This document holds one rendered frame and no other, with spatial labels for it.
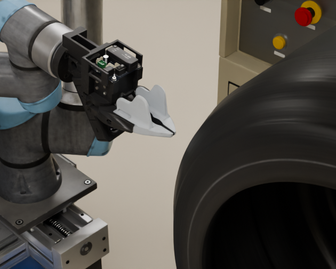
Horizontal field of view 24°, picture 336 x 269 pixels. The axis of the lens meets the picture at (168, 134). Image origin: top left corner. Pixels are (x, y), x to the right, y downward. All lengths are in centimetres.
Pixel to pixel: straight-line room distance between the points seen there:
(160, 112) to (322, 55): 35
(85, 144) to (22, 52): 47
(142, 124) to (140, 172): 188
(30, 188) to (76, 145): 16
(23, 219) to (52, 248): 9
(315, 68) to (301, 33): 100
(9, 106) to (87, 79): 58
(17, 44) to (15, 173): 57
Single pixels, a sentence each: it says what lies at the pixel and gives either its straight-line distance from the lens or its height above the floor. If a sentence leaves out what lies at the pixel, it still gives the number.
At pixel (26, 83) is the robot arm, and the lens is 127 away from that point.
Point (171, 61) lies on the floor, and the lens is 362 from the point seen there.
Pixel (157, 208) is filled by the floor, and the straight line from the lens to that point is 279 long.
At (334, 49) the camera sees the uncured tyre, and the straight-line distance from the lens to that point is 82.
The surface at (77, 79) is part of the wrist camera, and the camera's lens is 115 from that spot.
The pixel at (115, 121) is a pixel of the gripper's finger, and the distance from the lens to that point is 109.
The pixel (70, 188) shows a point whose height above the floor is 72.
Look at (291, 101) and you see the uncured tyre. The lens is 77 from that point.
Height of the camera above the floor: 186
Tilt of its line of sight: 36 degrees down
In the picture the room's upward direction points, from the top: straight up
